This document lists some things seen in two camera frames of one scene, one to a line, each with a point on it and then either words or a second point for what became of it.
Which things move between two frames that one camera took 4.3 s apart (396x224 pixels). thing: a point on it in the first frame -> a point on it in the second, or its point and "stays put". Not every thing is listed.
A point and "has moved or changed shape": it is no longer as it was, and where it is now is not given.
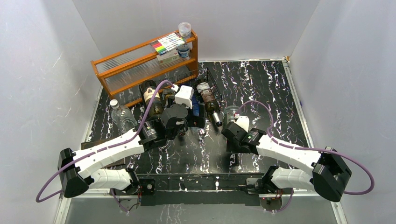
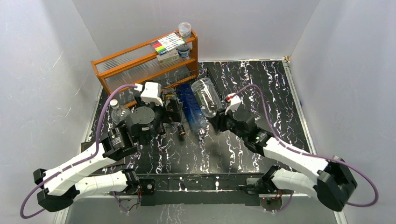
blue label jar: x=183 y=50 stays put
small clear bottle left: x=123 y=117 stays put
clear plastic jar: x=185 y=30 stays put
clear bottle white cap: x=229 y=113 has moved or changed shape
